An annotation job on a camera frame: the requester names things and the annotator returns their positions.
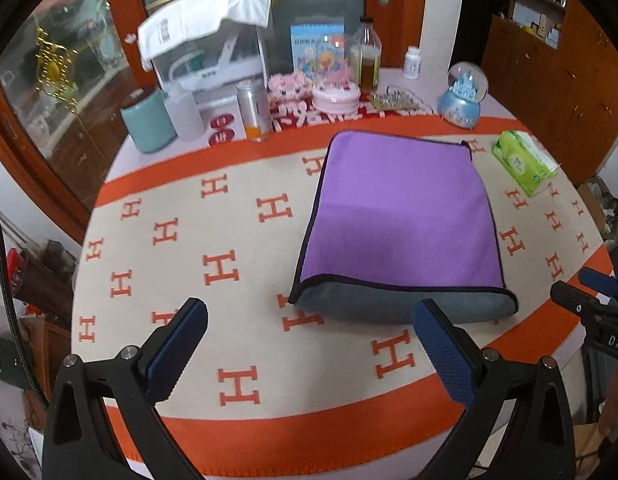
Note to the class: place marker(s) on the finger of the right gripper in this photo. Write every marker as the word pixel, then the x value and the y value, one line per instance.
pixel 607 285
pixel 576 301

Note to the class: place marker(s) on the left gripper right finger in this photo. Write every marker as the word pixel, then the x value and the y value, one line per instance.
pixel 539 440

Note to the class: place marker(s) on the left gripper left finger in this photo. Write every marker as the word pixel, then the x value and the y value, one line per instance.
pixel 79 441

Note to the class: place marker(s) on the purple and grey towel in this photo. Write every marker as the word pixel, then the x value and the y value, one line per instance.
pixel 396 221

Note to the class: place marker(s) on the green tissue pack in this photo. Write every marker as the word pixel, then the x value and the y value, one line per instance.
pixel 527 162

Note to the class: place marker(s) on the brown wooden cabinet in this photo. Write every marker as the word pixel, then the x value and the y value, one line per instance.
pixel 551 64

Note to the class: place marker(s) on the blue castle snow globe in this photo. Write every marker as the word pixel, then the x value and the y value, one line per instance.
pixel 467 88

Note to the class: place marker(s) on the blister pill pack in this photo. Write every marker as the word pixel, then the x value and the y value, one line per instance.
pixel 393 100

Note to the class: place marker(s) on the white pill bottle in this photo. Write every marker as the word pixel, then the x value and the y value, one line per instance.
pixel 412 63

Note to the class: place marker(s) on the pink duck snow globe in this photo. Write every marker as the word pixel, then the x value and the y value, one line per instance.
pixel 334 91

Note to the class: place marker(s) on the teal cylindrical speaker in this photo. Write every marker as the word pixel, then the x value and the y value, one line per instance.
pixel 146 119

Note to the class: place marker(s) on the glass bottle amber liquid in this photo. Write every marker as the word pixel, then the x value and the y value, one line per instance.
pixel 365 55

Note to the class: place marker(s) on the translucent white plastic bottle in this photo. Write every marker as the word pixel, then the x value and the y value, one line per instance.
pixel 183 113

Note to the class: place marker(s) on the pink plush toy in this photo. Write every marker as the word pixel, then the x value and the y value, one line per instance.
pixel 289 89

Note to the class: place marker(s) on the silver orange can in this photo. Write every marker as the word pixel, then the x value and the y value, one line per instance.
pixel 254 107

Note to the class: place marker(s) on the blue cardboard box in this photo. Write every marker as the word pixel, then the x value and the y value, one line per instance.
pixel 314 47

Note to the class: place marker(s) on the white appliance with cloth cover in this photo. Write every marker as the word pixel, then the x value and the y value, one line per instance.
pixel 205 47

